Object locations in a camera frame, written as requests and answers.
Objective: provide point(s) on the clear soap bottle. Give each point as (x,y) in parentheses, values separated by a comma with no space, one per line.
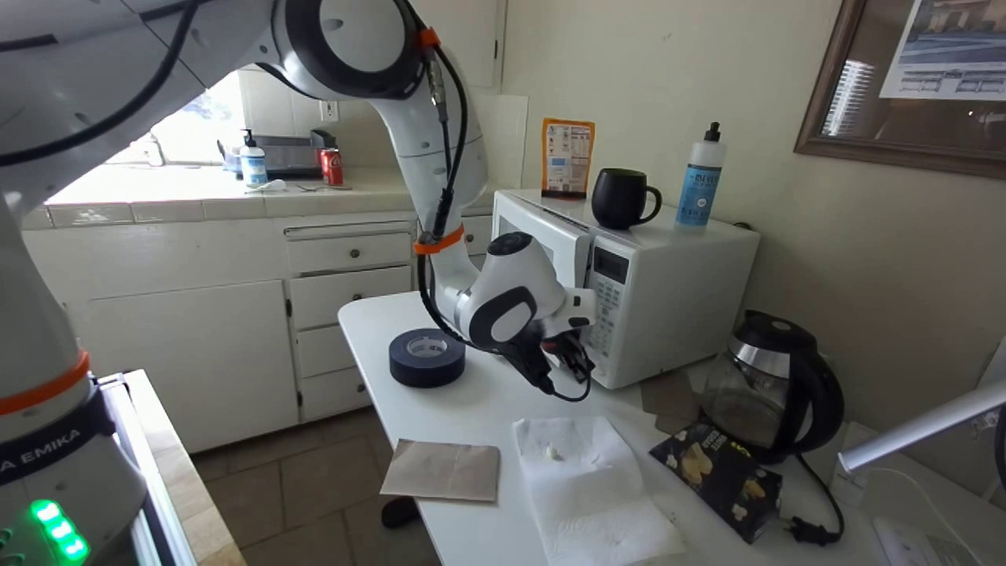
(253,163)

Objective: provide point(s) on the black toaster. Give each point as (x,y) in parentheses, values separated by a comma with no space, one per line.
(292,155)

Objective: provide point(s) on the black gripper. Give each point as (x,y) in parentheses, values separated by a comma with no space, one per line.
(528,364)

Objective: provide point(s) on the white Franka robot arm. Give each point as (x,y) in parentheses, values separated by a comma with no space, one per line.
(440,168)

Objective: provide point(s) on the white metal bar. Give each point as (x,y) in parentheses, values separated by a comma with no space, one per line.
(921,425)

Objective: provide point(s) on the brown cardboard piece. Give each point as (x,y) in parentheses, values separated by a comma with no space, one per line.
(671,400)
(440,473)

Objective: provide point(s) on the black packet with gold print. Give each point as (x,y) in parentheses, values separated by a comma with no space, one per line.
(717,477)

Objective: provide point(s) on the clear white plastic bag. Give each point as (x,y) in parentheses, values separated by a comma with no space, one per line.
(591,493)

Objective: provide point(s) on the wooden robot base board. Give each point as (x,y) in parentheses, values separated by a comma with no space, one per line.
(168,473)

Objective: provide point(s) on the white microwave oven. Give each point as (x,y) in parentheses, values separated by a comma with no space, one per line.
(671,295)

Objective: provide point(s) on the red drink can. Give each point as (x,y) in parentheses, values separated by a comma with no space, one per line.
(331,168)

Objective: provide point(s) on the brown framed picture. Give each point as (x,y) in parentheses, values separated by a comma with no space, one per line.
(912,84)

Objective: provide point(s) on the glass electric kettle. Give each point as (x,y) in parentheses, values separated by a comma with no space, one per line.
(774,389)

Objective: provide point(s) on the white drawer cabinet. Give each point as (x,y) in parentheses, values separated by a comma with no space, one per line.
(208,317)

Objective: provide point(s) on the bottle with blue label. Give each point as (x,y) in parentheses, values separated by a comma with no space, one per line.
(698,184)

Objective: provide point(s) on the black mug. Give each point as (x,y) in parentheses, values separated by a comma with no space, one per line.
(620,199)

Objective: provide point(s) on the black tape roll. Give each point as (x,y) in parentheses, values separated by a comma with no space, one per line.
(424,358)

